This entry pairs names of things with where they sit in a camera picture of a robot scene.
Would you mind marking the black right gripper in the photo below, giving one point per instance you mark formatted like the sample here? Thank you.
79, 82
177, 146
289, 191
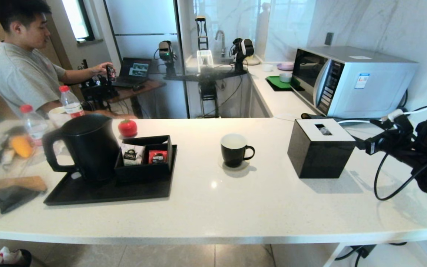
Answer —
387, 142

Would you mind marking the black electric kettle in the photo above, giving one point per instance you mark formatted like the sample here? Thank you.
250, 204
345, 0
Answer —
91, 148

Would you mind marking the white paper cup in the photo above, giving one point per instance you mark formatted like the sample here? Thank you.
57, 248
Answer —
58, 114

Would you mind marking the white tea bag packet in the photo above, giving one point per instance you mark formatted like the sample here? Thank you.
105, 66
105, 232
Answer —
132, 155

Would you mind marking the black tissue box white top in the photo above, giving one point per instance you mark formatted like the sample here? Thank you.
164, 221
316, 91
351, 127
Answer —
317, 155

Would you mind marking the silver microwave oven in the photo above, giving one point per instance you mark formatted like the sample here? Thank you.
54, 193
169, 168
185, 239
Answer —
365, 92

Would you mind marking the small grey bowl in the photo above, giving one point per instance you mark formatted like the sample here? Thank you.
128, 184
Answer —
285, 78

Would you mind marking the green tray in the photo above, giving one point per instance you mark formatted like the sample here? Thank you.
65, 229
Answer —
276, 83

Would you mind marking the purple plate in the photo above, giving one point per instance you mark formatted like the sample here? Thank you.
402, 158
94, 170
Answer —
285, 66

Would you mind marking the white base cabinet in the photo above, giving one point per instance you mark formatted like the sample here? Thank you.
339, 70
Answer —
258, 107

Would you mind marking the small white bowl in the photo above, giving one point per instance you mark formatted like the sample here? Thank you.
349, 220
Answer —
267, 68

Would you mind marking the black mug white inside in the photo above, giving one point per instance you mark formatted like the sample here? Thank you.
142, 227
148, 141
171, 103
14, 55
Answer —
232, 155

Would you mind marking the round clear coaster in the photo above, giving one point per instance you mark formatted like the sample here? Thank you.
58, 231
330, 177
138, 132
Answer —
221, 165

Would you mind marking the chrome kitchen faucet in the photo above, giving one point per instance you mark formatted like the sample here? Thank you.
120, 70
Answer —
222, 44

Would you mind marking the red coffee sachet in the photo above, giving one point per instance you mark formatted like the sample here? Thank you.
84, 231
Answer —
158, 157

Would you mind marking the brown wooden desk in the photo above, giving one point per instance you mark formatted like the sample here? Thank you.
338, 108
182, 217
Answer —
150, 86

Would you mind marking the black compartment sachet box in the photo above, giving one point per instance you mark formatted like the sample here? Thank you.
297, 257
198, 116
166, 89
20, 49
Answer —
143, 172

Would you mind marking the red tomato shaped ornament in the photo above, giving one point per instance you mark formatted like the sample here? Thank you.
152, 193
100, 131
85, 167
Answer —
127, 128

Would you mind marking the black laptop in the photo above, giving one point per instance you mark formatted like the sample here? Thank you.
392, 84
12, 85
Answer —
133, 70

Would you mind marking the black serving tray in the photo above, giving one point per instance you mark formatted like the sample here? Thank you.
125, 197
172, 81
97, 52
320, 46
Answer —
124, 191

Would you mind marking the clear water bottle red cap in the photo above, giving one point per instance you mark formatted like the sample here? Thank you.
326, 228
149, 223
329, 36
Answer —
33, 126
71, 105

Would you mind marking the black framed window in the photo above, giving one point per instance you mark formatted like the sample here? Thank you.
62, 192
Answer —
73, 18

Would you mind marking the brown cork pad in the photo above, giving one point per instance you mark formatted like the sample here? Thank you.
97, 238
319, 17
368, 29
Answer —
24, 183

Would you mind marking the orange yellow item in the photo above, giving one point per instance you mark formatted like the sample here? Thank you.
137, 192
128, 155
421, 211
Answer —
21, 147

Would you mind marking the man in grey t-shirt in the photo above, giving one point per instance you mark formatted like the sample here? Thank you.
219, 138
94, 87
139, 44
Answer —
20, 78

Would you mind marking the black waste bin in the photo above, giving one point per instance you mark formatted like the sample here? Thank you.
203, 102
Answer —
26, 257

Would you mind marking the black cloth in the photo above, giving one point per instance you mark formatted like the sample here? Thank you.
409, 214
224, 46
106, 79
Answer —
2, 200

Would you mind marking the white crumpled paper waste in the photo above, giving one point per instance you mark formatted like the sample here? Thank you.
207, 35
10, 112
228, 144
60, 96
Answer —
4, 256

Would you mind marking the dark wall socket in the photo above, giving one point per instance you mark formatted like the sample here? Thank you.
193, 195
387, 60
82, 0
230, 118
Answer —
328, 39

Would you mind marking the black clamp frame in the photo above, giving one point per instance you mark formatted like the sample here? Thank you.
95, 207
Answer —
198, 37

